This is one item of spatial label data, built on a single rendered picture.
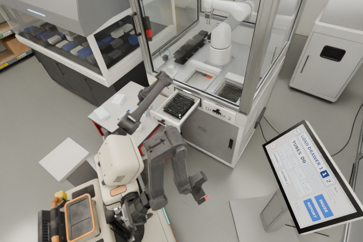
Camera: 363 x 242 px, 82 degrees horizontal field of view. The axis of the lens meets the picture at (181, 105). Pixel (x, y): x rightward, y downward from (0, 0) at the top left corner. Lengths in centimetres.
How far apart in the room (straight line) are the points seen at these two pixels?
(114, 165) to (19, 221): 198
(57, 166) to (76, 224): 59
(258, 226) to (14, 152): 293
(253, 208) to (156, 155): 173
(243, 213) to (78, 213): 145
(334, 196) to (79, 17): 196
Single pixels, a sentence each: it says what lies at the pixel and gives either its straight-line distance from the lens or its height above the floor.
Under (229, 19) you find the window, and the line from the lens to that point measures 130.
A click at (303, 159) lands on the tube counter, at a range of 136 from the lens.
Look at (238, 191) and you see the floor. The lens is 238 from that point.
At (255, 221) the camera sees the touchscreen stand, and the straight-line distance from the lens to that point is 228.
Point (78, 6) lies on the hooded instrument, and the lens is 190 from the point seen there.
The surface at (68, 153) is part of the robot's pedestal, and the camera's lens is 195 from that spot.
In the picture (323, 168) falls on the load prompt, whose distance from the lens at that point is 131.
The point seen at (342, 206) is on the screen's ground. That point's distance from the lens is 127.
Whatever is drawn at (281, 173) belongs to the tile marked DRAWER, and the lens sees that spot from 141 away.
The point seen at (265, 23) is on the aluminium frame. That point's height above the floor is 167.
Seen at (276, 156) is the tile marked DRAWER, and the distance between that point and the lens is 144.
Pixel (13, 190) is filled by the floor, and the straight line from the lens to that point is 310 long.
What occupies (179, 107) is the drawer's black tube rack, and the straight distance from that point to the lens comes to 180.
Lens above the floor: 220
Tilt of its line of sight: 48 degrees down
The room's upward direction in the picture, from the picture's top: 6 degrees counter-clockwise
